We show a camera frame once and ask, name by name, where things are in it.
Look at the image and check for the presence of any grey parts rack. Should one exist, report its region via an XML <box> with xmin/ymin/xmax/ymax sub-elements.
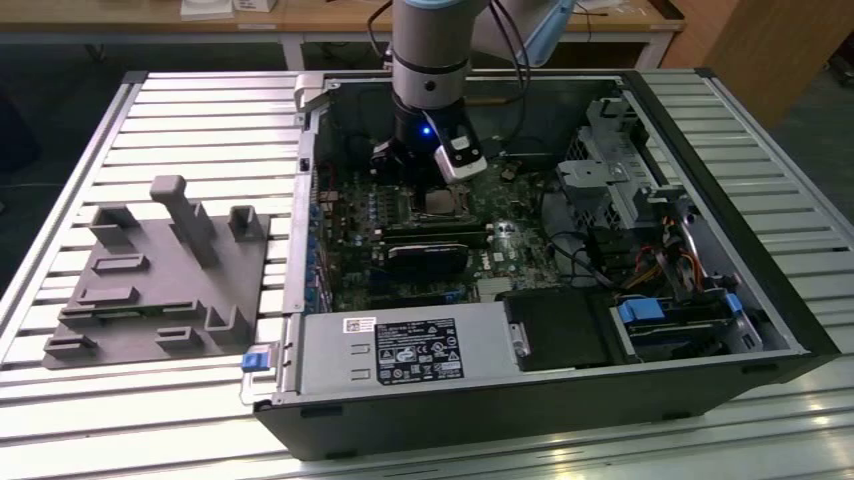
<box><xmin>40</xmin><ymin>174</ymin><xmax>274</xmax><ymax>371</ymax></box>

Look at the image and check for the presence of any black RAM stick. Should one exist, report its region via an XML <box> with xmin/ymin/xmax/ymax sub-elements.
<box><xmin>381</xmin><ymin>222</ymin><xmax>489</xmax><ymax>234</ymax></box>

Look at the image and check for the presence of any black hard disk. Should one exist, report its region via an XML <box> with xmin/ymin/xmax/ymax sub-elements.
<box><xmin>623</xmin><ymin>319</ymin><xmax>735</xmax><ymax>361</ymax></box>

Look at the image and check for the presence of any silver CPU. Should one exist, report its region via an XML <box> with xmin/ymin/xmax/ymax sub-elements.
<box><xmin>426</xmin><ymin>189</ymin><xmax>463</xmax><ymax>214</ymax></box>

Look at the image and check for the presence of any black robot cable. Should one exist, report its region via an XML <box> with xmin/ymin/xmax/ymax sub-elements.
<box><xmin>466</xmin><ymin>0</ymin><xmax>537</xmax><ymax>106</ymax></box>

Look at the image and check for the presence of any green motherboard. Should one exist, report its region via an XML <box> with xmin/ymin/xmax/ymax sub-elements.
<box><xmin>312</xmin><ymin>159</ymin><xmax>602</xmax><ymax>311</ymax></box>

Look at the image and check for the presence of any coloured power wire bundle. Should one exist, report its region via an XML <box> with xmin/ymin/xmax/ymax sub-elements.
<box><xmin>623</xmin><ymin>247</ymin><xmax>709</xmax><ymax>301</ymax></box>

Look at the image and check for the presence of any grey power supply unit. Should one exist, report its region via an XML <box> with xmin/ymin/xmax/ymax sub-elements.
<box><xmin>296</xmin><ymin>299</ymin><xmax>535</xmax><ymax>396</ymax></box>

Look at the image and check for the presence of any wooden cabinet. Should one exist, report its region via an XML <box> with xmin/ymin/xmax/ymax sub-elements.
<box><xmin>659</xmin><ymin>0</ymin><xmax>854</xmax><ymax>129</ymax></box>

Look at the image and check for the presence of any black PC case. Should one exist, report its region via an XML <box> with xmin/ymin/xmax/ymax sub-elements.
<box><xmin>251</xmin><ymin>68</ymin><xmax>841</xmax><ymax>462</ymax></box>

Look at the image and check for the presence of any black plastic shroud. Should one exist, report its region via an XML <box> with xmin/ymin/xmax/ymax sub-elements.
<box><xmin>503</xmin><ymin>288</ymin><xmax>633</xmax><ymax>372</ymax></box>

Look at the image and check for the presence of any black wire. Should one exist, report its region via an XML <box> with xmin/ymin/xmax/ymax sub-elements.
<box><xmin>541</xmin><ymin>179</ymin><xmax>617</xmax><ymax>287</ymax></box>

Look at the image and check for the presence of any wooden desk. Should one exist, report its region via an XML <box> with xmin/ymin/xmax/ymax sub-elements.
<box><xmin>0</xmin><ymin>0</ymin><xmax>689</xmax><ymax>71</ymax></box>

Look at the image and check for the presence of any black graphics card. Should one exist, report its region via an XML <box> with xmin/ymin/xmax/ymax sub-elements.
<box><xmin>385</xmin><ymin>242</ymin><xmax>473</xmax><ymax>275</ymax></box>

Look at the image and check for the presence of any grey metal drive cage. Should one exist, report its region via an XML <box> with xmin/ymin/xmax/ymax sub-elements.
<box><xmin>553</xmin><ymin>97</ymin><xmax>699</xmax><ymax>236</ymax></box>

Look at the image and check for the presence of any silver metal bracket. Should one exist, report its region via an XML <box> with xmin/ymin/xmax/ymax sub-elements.
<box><xmin>666</xmin><ymin>204</ymin><xmax>742</xmax><ymax>301</ymax></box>

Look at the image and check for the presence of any blue disk carrier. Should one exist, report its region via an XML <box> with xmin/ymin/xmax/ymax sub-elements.
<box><xmin>617</xmin><ymin>294</ymin><xmax>669</xmax><ymax>329</ymax></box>

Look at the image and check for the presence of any CPU socket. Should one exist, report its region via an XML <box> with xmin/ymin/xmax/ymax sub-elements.
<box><xmin>403</xmin><ymin>182</ymin><xmax>475</xmax><ymax>224</ymax></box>

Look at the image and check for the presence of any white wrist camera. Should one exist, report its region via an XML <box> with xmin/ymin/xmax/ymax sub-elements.
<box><xmin>433</xmin><ymin>134</ymin><xmax>489</xmax><ymax>182</ymax></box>

